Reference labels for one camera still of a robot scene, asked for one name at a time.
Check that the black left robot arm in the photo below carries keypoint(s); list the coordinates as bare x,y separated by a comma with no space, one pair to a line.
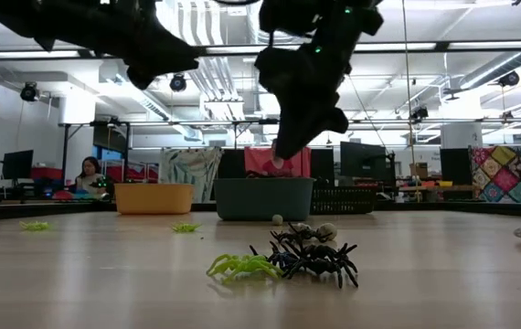
13,13

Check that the black mesh plastic basket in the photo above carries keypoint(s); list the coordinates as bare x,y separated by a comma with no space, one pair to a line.
347,201

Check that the black aluminium table frame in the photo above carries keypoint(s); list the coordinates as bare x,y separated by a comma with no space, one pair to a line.
36,211

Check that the person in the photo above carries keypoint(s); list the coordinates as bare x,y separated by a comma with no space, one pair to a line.
283,168
89,176

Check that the black plastic toy spider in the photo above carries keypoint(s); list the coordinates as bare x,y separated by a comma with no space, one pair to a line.
299,236
320,262

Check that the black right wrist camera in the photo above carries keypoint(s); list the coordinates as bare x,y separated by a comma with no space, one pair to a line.
288,16

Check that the green plastic toy spider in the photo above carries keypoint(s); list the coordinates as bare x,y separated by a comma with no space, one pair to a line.
35,226
242,266
186,227

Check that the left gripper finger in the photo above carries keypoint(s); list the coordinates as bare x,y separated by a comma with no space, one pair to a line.
164,55

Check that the black ceiling spotlight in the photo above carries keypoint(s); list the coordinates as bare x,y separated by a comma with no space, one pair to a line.
178,82
29,92
509,78
419,113

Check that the orange plastic bin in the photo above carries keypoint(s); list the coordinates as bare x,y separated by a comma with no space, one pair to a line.
153,198

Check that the red fabric backdrop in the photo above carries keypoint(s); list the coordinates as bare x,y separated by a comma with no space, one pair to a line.
256,160

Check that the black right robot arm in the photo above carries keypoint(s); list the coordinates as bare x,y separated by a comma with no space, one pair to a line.
365,20

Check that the leaf print curtain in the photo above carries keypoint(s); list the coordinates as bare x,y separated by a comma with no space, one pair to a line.
190,171

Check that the teal plastic bin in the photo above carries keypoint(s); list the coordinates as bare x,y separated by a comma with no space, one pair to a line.
262,201

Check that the black computer monitor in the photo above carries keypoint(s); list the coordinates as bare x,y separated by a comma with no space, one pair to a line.
322,162
454,164
18,164
231,163
363,160

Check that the black metal rack frame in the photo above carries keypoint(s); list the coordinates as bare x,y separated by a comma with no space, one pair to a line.
65,146

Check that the wooden desk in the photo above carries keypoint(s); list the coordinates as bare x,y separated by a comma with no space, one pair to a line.
439,188

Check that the cardboard box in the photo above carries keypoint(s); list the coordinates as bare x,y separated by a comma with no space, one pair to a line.
420,170

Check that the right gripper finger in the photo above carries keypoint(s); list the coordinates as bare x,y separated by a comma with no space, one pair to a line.
306,132

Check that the black beam with light strips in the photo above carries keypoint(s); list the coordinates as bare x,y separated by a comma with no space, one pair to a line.
23,54

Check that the colourful patchwork quilt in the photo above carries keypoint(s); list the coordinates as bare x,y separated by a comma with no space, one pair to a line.
509,173

